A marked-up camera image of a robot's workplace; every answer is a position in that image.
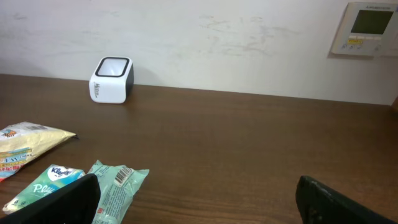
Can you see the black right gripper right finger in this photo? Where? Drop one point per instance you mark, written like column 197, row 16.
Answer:
column 318, row 203

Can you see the white barcode scanner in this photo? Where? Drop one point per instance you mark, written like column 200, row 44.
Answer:
column 112, row 80

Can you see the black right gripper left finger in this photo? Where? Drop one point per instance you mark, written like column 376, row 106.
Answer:
column 75, row 203

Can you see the green Kleenex tissue pack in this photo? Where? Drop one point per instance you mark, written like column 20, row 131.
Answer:
column 52, row 179

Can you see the mint green wipes pack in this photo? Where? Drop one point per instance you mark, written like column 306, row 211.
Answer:
column 118, row 185

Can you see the yellow white snack bag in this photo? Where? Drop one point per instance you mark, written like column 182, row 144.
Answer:
column 23, row 142

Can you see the beige wall control panel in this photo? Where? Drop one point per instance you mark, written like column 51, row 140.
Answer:
column 367, row 29

